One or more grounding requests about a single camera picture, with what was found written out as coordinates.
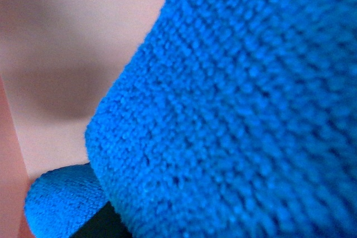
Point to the black own right gripper finger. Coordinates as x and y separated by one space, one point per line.
106 223

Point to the blue microfiber cloth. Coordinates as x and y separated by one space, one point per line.
235 118

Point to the pink plastic bin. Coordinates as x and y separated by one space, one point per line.
58 59

